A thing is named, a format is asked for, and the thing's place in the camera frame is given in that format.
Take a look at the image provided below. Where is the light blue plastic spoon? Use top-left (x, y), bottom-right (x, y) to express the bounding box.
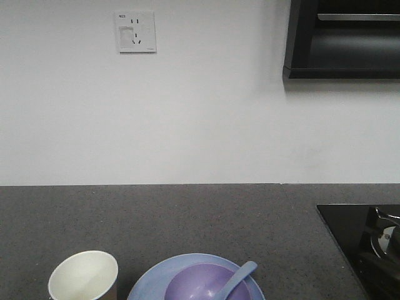
top-left (214, 261), bottom-right (258, 300)

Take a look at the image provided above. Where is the purple plastic bowl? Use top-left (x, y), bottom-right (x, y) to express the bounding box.
top-left (164, 261), bottom-right (258, 300)

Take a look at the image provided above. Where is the brown paper cup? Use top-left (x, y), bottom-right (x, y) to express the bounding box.
top-left (47, 250), bottom-right (119, 299)

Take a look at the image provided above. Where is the light blue plastic plate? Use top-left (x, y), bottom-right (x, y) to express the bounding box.
top-left (126, 252), bottom-right (264, 300)

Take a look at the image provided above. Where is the black range hood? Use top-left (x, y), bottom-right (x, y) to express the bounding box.
top-left (282, 0), bottom-right (399, 79)

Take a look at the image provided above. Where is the black gas stove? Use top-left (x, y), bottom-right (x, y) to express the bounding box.
top-left (317, 204), bottom-right (399, 299)

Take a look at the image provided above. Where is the white wall socket right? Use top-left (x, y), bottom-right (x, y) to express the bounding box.
top-left (114, 10), bottom-right (157, 54)

